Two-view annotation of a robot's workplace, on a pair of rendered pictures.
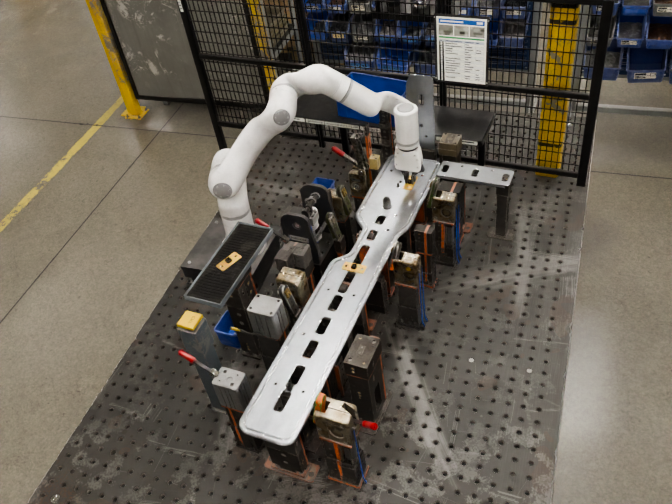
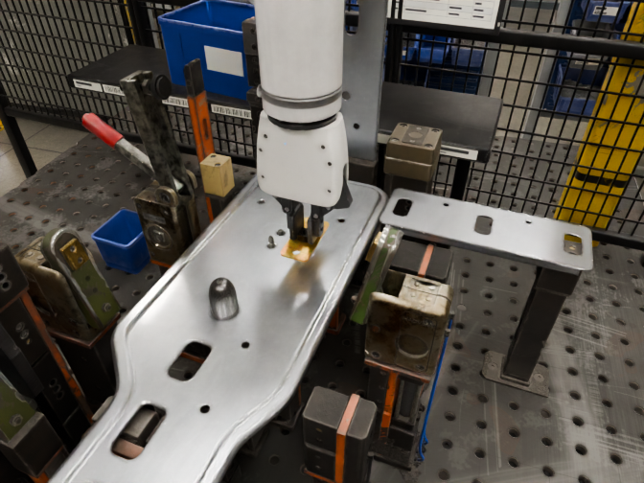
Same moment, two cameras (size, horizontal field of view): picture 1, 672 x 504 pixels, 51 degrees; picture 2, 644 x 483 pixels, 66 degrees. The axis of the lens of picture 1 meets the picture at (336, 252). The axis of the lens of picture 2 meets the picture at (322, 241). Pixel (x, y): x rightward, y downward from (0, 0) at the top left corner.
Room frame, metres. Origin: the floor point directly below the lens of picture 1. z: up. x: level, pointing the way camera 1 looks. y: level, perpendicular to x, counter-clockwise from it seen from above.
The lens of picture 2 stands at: (1.62, -0.28, 1.44)
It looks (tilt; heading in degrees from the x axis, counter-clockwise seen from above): 40 degrees down; 352
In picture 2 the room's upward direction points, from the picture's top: straight up
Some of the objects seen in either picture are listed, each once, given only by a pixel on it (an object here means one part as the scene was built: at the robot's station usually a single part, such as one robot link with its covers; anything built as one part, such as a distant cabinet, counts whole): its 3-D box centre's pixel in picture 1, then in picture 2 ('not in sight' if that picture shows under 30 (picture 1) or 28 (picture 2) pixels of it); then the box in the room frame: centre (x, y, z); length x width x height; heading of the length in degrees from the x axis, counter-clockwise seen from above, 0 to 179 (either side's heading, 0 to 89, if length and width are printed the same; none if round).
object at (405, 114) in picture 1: (406, 122); (299, 13); (2.12, -0.33, 1.30); 0.09 x 0.08 x 0.13; 172
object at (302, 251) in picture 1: (304, 284); not in sight; (1.81, 0.13, 0.89); 0.13 x 0.11 x 0.38; 60
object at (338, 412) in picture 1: (343, 442); not in sight; (1.14, 0.08, 0.88); 0.15 x 0.11 x 0.36; 60
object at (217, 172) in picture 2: (377, 192); (230, 253); (2.27, -0.21, 0.88); 0.04 x 0.04 x 0.36; 60
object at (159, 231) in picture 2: (362, 203); (184, 280); (2.23, -0.14, 0.88); 0.07 x 0.06 x 0.35; 60
